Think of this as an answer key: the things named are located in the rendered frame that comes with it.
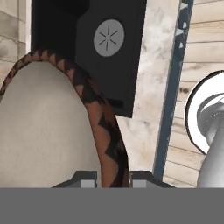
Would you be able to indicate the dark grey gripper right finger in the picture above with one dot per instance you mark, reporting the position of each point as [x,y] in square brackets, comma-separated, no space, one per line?
[141,178]

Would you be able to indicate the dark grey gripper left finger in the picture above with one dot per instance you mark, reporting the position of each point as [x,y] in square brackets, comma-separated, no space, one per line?
[84,178]

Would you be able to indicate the brown zigzag patterned bowl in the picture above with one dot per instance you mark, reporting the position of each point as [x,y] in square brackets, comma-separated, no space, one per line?
[43,125]

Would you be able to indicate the grey round sink drain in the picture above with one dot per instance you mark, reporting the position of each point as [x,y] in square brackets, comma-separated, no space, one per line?
[108,38]

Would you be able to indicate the white round black-rimmed disc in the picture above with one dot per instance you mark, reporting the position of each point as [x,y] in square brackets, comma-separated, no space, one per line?
[194,96]

